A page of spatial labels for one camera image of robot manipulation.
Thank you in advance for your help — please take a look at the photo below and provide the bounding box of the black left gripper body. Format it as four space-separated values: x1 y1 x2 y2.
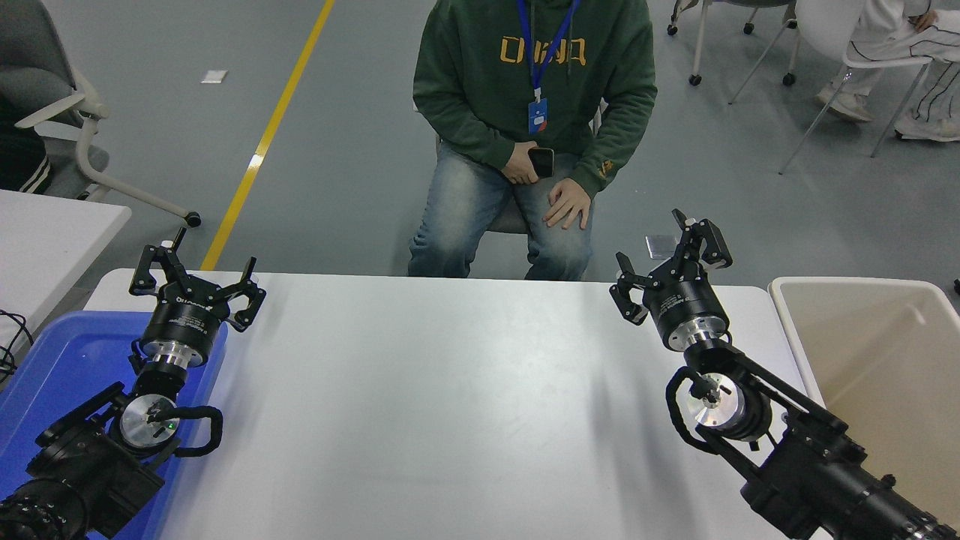
140 285 230 353

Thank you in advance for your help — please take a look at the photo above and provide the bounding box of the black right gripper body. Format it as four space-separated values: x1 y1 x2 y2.
642 273 731 351

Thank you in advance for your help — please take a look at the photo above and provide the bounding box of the person's left hand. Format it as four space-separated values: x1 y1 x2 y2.
541 178 594 231

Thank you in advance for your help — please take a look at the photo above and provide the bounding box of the person's right hand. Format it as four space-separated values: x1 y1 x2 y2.
500 142 541 187

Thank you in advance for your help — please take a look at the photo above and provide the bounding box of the blue plastic tray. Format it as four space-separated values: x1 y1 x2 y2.
0 311 230 540

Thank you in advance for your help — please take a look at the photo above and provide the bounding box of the white side table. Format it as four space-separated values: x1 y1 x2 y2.
0 190 132 353

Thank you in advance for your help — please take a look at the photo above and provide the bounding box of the chair with black castors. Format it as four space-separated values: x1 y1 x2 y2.
667 0 800 87

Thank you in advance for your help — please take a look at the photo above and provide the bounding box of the person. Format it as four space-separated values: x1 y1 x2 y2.
0 97 53 196
816 0 960 143
407 0 659 282

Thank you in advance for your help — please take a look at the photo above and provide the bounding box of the large pale plastic bin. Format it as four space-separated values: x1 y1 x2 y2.
768 276 960 535

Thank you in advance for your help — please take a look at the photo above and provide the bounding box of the white plastic chair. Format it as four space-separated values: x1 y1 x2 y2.
778 0 946 175

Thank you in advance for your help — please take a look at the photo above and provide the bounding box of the grey office chair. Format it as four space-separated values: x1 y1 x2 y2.
0 0 203 228

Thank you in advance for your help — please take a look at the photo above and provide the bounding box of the black cable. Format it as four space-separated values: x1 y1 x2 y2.
0 310 35 391

